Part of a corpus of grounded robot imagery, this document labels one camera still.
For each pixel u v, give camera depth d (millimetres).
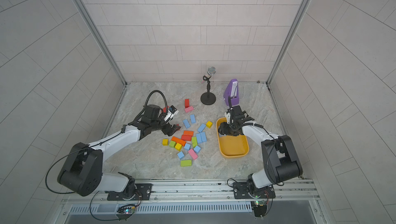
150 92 685
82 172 411
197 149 827
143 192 711
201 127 922
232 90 967
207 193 723
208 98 1075
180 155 809
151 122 669
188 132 916
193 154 826
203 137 889
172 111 751
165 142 849
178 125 929
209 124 930
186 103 1022
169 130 756
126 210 655
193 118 962
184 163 792
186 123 937
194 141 867
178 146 831
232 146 851
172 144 846
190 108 1015
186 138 878
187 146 838
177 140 863
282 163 433
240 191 709
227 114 840
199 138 873
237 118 704
